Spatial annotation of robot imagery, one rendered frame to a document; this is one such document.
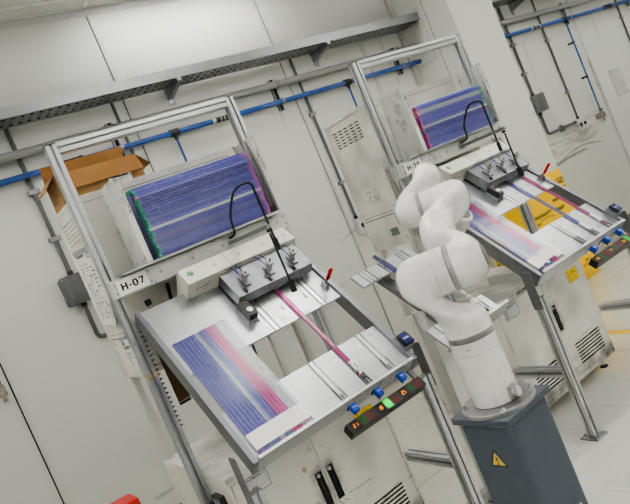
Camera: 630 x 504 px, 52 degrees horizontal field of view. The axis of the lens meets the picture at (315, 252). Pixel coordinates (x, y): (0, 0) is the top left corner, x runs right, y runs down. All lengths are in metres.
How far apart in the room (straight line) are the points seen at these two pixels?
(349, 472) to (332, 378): 0.47
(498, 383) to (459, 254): 0.33
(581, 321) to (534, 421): 1.85
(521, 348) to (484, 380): 1.51
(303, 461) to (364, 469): 0.27
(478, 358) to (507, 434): 0.19
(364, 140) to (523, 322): 1.16
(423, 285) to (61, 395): 2.59
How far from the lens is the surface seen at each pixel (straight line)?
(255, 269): 2.42
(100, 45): 4.29
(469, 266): 1.58
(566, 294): 3.45
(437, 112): 3.28
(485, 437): 1.71
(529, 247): 2.95
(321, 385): 2.17
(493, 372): 1.65
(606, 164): 7.05
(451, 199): 1.88
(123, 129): 2.53
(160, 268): 2.39
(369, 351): 2.29
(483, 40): 5.35
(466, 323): 1.61
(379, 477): 2.62
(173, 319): 2.33
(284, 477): 2.39
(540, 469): 1.72
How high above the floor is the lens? 1.32
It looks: 3 degrees down
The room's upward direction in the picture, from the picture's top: 23 degrees counter-clockwise
